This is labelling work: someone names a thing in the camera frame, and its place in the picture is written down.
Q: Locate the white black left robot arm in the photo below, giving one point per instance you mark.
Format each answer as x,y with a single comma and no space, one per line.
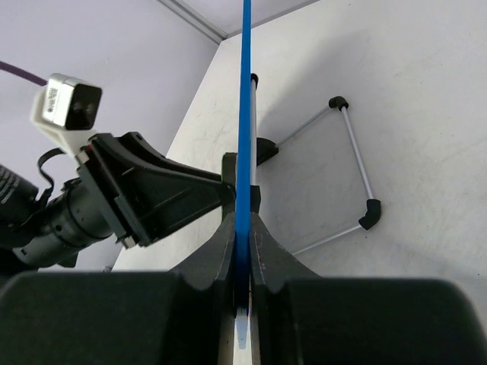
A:
38,231

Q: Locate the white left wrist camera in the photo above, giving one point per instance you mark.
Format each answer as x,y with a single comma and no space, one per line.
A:
64,110

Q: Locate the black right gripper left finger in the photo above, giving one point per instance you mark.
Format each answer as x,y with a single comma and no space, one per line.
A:
181,316

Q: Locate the black whiteboard foot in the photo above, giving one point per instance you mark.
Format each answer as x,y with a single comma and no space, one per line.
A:
338,102
265,150
372,215
255,199

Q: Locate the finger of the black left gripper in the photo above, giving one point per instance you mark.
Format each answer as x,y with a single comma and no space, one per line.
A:
167,201

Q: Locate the black whiteboard foot near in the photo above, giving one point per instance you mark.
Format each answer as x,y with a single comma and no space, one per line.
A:
255,199

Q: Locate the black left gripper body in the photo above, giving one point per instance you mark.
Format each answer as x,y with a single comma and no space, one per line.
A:
108,166

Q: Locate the blue framed whiteboard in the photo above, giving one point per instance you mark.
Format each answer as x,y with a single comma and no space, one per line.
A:
246,165

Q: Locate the black whiteboard foot far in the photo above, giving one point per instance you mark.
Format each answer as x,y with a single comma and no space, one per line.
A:
265,150

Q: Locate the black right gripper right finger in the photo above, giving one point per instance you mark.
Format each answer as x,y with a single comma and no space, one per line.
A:
299,317

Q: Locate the green bone shaped eraser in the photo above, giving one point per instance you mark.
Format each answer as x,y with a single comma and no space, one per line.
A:
229,169

